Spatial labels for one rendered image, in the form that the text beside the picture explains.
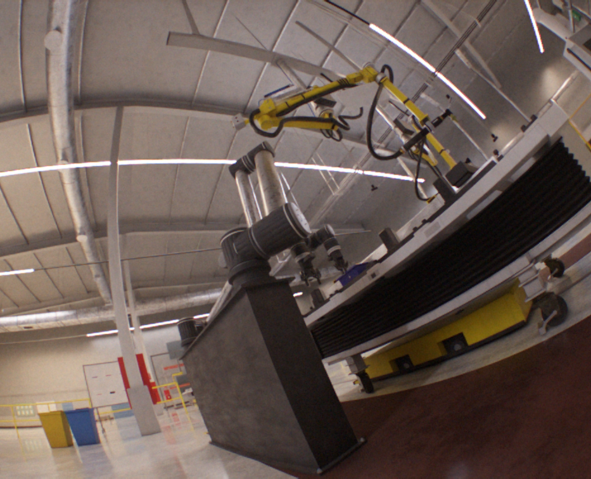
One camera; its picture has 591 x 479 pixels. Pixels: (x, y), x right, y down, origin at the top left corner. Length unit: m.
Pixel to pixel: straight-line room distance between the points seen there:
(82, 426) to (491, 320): 5.84
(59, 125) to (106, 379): 7.20
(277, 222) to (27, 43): 10.31
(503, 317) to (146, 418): 5.19
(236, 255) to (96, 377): 7.57
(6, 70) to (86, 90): 3.38
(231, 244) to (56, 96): 7.51
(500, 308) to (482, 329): 0.20
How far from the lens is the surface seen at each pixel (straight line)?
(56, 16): 7.66
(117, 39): 10.30
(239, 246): 1.37
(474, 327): 1.99
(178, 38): 2.90
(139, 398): 5.35
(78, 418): 5.67
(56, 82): 8.19
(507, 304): 1.88
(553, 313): 1.58
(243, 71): 11.00
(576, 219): 1.60
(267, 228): 1.30
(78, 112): 10.79
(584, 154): 6.36
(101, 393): 8.53
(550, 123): 1.35
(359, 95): 2.02
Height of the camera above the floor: 0.51
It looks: 24 degrees up
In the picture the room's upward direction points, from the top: 24 degrees counter-clockwise
